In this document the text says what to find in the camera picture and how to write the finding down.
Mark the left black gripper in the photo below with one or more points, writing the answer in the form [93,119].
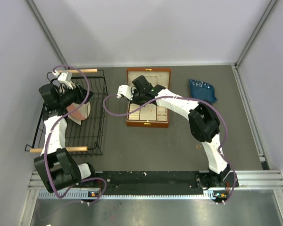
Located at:
[79,93]

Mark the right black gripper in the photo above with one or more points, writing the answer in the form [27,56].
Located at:
[134,92]

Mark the brown jewelry box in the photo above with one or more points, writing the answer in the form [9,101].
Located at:
[150,116]

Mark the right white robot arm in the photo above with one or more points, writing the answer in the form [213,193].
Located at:
[203,121]

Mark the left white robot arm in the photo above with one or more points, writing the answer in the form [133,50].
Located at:
[55,166]

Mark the pink floral round plate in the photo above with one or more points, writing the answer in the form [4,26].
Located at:
[72,107]

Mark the cream square plate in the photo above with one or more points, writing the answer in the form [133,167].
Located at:
[81,114]

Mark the blue leaf dish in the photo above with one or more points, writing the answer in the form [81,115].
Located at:
[202,90]

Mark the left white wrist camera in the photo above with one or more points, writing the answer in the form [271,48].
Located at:
[64,77]

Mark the black wire basket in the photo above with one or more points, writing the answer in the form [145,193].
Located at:
[90,133]

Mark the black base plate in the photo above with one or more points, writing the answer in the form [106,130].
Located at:
[161,182]

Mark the aluminium frame rail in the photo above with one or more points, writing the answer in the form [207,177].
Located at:
[259,179]

